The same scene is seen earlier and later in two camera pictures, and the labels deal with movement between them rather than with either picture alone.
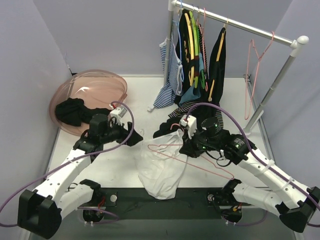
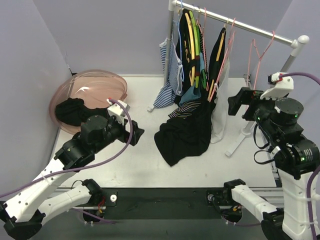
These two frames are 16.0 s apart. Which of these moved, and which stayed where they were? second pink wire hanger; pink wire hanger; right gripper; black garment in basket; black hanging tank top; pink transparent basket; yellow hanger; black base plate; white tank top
Moved: white tank top; right gripper; pink wire hanger
Stayed: black garment in basket; second pink wire hanger; black base plate; black hanging tank top; pink transparent basket; yellow hanger
